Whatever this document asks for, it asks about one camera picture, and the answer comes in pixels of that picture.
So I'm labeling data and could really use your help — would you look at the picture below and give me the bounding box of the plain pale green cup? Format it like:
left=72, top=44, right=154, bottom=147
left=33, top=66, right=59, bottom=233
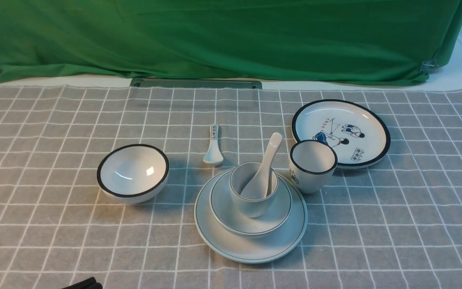
left=229, top=161, right=279, bottom=218

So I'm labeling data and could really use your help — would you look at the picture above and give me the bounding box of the small patterned white spoon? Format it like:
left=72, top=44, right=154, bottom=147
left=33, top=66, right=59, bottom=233
left=203, top=124, right=223, bottom=166

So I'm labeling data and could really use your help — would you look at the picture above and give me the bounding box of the green backdrop cloth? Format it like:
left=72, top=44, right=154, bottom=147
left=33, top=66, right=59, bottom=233
left=0, top=0, right=462, bottom=86

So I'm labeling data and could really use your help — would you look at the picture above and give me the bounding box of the black rimmed white cup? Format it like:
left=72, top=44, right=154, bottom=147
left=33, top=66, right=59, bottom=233
left=289, top=140, right=338, bottom=194

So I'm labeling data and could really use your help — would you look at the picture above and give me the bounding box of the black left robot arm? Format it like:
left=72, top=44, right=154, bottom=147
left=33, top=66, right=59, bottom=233
left=63, top=277, right=103, bottom=289

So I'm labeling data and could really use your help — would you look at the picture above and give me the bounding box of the plain white ceramic spoon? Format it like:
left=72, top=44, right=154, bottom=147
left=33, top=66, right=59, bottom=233
left=240, top=132, right=284, bottom=200

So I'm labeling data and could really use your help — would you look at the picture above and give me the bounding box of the black rimmed white bowl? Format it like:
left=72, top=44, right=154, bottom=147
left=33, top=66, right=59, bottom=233
left=96, top=143, right=170, bottom=204

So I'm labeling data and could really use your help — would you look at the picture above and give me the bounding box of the shallow pale green bowl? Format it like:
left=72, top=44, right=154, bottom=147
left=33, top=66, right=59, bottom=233
left=209, top=172, right=294, bottom=238

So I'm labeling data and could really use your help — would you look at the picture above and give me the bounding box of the large pale green plate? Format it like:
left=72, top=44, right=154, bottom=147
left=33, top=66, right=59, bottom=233
left=194, top=169, right=308, bottom=265

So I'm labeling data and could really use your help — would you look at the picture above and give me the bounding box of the metal clip on backdrop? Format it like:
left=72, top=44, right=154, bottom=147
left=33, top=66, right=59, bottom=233
left=419, top=60, right=440, bottom=74

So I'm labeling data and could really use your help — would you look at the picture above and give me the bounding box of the black rimmed illustrated plate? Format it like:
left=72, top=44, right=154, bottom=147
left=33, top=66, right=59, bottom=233
left=291, top=100, right=391, bottom=169

